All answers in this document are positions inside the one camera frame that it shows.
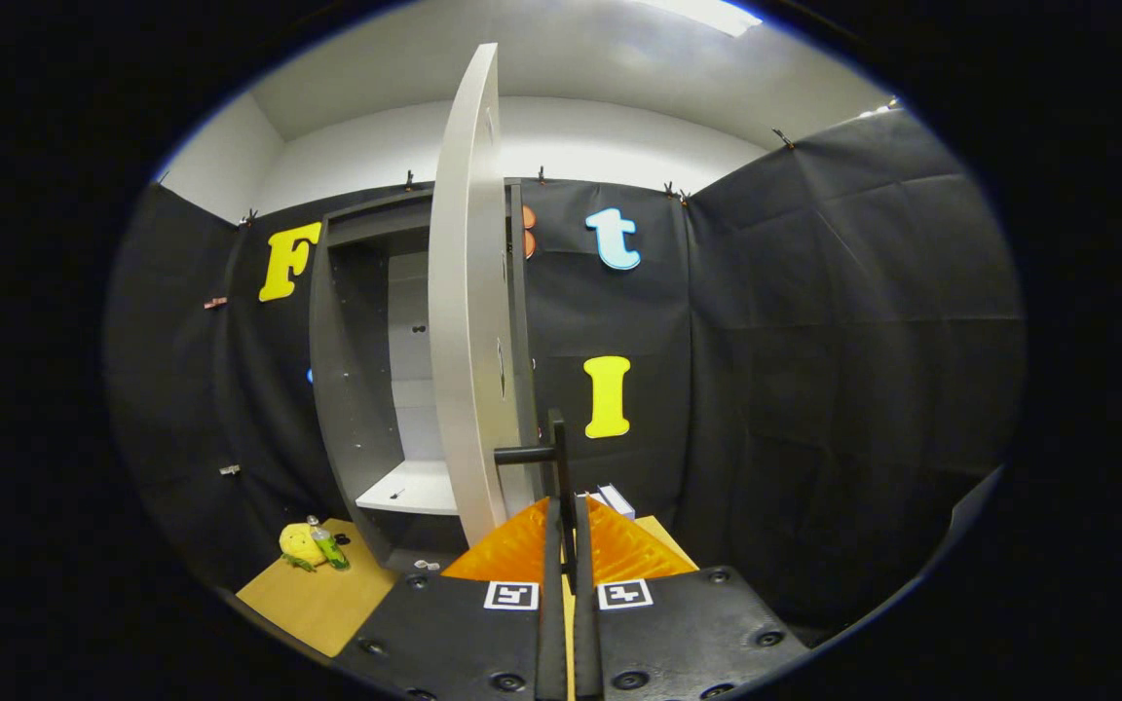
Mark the small ceiling light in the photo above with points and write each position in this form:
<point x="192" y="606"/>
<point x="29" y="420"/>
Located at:
<point x="890" y="103"/>

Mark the long ceiling light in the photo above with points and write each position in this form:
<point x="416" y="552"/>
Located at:
<point x="702" y="14"/>

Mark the yellow plush toy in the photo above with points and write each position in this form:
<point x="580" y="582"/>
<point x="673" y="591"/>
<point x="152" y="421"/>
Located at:
<point x="296" y="543"/>

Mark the grey shoe cabinet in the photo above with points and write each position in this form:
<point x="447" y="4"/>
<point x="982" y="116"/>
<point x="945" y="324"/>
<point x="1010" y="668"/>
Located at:
<point x="347" y="389"/>

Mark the green bottle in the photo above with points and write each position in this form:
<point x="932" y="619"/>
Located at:
<point x="330" y="548"/>

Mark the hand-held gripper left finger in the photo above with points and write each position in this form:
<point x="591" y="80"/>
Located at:
<point x="551" y="633"/>

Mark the white blue book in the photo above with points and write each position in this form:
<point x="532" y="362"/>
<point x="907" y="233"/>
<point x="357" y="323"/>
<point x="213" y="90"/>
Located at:
<point x="617" y="500"/>

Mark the beige shoe cabinet door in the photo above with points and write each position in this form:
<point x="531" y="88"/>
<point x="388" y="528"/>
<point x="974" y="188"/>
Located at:
<point x="468" y="292"/>

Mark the black backdrop cloth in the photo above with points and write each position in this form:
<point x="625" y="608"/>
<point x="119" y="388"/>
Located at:
<point x="814" y="341"/>

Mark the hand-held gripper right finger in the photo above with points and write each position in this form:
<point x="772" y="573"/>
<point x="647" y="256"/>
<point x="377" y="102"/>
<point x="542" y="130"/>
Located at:
<point x="588" y="633"/>

